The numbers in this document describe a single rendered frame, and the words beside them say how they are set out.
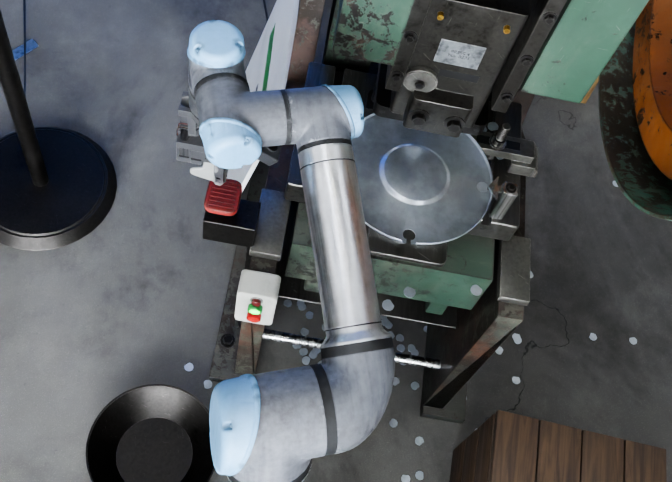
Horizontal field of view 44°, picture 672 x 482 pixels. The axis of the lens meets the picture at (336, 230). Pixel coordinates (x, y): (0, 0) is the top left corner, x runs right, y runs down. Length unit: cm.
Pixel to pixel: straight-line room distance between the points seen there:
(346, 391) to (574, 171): 173
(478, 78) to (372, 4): 26
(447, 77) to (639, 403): 130
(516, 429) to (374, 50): 93
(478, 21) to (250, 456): 69
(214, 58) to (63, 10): 167
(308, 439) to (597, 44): 67
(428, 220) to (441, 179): 9
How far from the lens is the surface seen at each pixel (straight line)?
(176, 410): 208
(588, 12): 121
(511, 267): 165
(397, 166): 151
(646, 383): 244
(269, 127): 110
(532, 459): 185
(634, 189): 139
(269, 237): 157
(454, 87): 139
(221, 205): 146
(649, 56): 152
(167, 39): 268
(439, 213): 149
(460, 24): 128
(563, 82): 131
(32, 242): 229
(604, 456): 192
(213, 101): 111
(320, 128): 111
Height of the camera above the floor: 203
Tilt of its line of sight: 60 degrees down
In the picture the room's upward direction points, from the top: 18 degrees clockwise
